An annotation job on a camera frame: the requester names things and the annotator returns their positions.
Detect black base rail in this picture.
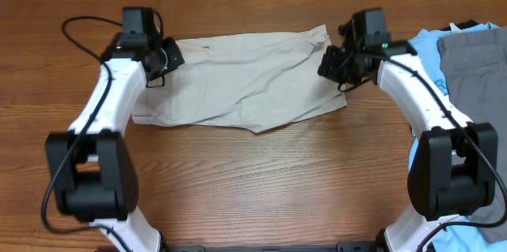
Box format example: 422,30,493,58
161,241,389,252

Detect beige shorts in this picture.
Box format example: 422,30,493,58
132,25,347,133

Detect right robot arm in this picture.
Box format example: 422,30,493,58
318,8,506,251

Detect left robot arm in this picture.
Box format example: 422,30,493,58
40,6,184,252

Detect light blue t-shirt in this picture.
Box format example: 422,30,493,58
410,23,506,251

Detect grey garment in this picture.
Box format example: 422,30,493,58
436,26,507,244

